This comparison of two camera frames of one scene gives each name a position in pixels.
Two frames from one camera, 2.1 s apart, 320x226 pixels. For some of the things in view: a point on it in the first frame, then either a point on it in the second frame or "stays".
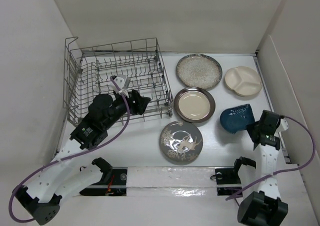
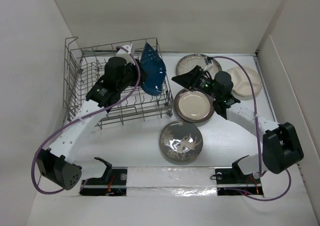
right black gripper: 249,129 → 191,78
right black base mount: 227,180 stays
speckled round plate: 199,70 stays
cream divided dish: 244,80 stays
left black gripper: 137,102 → 135,69
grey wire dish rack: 88,70 stays
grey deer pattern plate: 181,142 stays
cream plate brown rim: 194,104 stays
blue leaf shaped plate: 237,118 → 154,70
